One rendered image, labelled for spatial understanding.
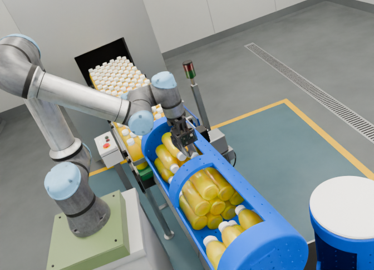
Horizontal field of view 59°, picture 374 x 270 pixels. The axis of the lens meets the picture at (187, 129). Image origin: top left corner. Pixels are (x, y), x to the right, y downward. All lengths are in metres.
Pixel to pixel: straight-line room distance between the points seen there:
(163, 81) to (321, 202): 0.70
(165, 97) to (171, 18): 4.65
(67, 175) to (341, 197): 0.94
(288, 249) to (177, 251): 1.63
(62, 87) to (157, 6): 4.75
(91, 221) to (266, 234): 0.58
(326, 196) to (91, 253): 0.84
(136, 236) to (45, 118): 0.50
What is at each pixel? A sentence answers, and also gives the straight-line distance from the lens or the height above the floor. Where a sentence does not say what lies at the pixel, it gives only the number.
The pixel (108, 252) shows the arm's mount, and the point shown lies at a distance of 1.15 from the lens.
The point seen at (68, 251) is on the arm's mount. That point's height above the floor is 1.21.
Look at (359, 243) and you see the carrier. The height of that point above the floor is 1.02.
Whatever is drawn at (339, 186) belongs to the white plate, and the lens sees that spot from 1.35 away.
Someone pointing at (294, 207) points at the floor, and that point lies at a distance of 2.65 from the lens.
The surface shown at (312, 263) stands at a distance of 2.20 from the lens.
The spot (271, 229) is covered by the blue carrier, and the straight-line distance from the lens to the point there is 0.99.
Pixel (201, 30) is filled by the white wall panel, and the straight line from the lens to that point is 5.87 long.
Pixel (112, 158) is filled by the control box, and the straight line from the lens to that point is 1.83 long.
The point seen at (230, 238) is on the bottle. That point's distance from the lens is 1.09.
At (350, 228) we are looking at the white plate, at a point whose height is 1.04.
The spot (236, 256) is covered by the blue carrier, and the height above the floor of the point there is 1.21.
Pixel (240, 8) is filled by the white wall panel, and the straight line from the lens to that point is 6.01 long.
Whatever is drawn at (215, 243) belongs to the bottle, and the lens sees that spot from 1.11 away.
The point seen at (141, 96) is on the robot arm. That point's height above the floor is 1.57.
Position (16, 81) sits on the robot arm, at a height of 1.78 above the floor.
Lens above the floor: 2.01
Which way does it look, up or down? 32 degrees down
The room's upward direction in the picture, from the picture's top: 19 degrees counter-clockwise
